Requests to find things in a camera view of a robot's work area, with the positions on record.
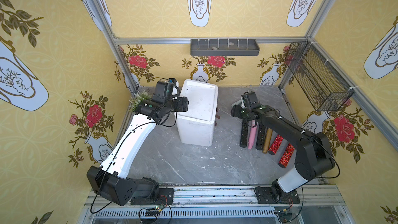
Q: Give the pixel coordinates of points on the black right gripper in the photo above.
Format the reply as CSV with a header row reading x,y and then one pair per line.
x,y
244,100

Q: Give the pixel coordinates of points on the grey wall shelf tray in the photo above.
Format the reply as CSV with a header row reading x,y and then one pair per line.
x,y
224,47

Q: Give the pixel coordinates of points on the red glitter microphone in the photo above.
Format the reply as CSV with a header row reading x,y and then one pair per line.
x,y
286,156
275,145

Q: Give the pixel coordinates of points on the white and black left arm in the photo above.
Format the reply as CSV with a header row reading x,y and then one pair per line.
x,y
110,180

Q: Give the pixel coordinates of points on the green artificial potted plant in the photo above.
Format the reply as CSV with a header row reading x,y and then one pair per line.
x,y
138,97

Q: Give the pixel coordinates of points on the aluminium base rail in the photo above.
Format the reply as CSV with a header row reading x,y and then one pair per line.
x,y
310,204

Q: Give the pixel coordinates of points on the black wire mesh basket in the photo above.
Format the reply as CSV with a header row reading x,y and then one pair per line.
x,y
321,82

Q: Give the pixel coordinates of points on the gold glitter microphone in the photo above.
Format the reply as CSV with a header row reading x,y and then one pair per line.
x,y
267,140

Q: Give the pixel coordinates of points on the white plastic drawer cabinet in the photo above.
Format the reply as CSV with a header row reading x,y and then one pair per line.
x,y
196,126

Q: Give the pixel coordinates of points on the pink microphone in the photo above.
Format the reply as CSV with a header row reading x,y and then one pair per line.
x,y
253,132

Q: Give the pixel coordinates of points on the black rhinestone microphone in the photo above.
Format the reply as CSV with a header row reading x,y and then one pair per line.
x,y
244,134
261,137

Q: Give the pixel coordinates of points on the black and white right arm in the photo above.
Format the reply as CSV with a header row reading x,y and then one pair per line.
x,y
314,156

